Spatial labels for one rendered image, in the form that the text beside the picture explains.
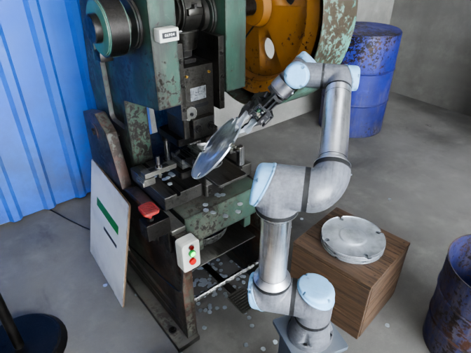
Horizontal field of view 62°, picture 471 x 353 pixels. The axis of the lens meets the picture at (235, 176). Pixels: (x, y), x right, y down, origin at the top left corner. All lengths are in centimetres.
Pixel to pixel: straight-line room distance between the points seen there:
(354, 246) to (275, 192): 96
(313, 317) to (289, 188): 48
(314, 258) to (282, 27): 100
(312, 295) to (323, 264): 62
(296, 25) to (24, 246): 197
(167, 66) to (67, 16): 125
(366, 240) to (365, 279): 21
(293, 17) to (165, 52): 52
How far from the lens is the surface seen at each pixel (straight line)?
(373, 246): 190
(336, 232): 192
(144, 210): 142
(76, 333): 211
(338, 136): 107
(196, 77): 151
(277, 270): 117
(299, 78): 120
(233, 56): 154
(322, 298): 124
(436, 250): 262
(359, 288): 180
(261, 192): 97
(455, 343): 195
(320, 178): 97
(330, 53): 151
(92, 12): 141
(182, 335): 194
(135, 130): 175
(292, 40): 162
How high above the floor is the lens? 161
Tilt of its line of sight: 33 degrees down
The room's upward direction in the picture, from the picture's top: straight up
